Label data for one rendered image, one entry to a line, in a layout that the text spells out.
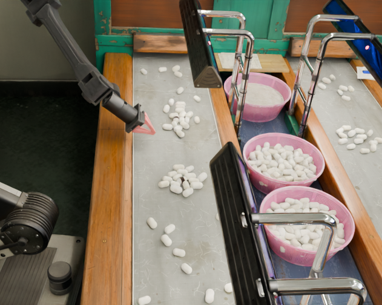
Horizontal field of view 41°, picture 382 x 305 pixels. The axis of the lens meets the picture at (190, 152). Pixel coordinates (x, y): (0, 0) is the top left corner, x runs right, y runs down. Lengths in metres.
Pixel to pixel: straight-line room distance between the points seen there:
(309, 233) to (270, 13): 1.09
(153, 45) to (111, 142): 0.63
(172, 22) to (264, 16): 0.39
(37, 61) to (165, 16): 1.32
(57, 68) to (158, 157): 1.78
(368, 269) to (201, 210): 0.48
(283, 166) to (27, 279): 0.88
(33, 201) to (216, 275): 0.53
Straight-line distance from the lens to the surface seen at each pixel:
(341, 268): 1.51
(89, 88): 1.59
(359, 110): 2.09
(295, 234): 1.46
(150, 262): 1.33
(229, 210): 0.99
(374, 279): 1.44
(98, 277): 1.27
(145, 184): 1.54
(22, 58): 3.33
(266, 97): 2.06
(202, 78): 1.42
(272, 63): 2.23
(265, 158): 1.72
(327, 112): 2.02
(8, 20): 3.24
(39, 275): 1.67
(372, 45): 1.75
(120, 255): 1.31
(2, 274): 1.70
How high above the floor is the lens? 1.75
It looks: 37 degrees down
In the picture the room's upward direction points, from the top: 5 degrees clockwise
